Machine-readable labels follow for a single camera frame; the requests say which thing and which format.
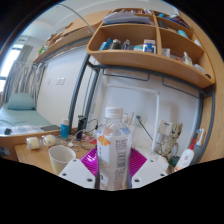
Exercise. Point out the wooden wardrobe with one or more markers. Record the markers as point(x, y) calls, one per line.
point(216, 100)

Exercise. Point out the tall black device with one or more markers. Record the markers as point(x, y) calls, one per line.
point(81, 125)

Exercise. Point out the tree creature figurine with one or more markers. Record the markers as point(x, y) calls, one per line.
point(170, 138)

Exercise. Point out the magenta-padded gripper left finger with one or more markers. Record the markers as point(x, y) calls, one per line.
point(76, 171)

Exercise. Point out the teal pillow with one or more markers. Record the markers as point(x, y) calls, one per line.
point(20, 101)

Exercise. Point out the grey metal bunk frame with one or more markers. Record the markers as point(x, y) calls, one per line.
point(76, 90)

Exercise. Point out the small blue white-capped bottle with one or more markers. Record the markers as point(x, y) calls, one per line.
point(64, 130)

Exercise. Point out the clear plastic water bottle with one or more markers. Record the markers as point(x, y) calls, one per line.
point(113, 150)

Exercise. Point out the wooden shelf unit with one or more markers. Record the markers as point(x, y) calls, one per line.
point(140, 58)

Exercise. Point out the bed with teal sheet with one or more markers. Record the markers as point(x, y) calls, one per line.
point(23, 118)

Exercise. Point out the white red-pump lotion bottle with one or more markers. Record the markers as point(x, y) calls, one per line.
point(184, 159)

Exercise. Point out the grey striped curtain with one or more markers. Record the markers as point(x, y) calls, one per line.
point(20, 76)

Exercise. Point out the blue spray bottle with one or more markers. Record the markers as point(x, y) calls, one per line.
point(199, 140)

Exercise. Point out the wooden bunk rail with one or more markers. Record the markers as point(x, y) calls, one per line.
point(70, 33)

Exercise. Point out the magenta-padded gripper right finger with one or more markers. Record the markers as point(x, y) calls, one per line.
point(150, 171)

